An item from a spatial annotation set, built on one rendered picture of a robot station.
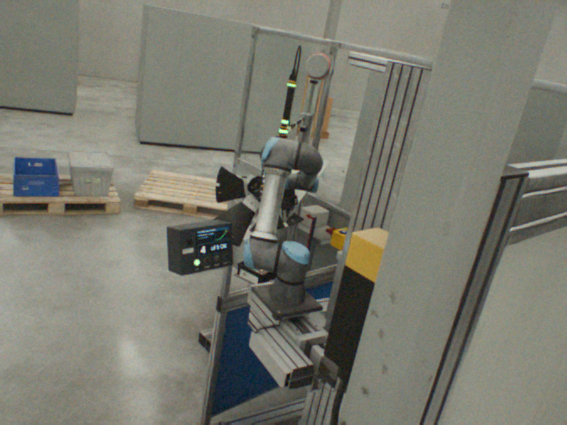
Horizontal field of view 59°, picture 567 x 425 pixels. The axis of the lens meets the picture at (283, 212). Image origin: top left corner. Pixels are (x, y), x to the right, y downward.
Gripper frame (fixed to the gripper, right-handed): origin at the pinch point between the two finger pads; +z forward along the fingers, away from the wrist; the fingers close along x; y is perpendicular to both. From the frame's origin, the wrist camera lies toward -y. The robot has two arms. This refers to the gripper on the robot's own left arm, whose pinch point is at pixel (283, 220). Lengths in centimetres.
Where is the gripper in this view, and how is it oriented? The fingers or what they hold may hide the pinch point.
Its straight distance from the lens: 265.1
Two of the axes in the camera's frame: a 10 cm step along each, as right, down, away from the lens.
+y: 7.6, -3.8, 5.3
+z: 0.5, 8.5, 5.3
